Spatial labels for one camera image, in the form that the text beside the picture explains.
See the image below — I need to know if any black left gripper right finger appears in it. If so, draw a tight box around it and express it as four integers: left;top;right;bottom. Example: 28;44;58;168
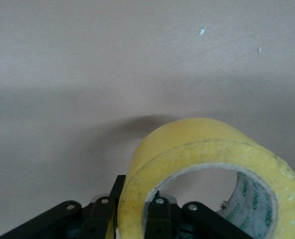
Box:
143;190;254;239

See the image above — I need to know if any yellow tape roll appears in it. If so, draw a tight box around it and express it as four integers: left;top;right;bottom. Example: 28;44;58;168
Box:
117;117;295;239

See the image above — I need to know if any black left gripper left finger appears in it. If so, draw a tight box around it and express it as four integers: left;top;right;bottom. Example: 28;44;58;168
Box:
0;175;126;239

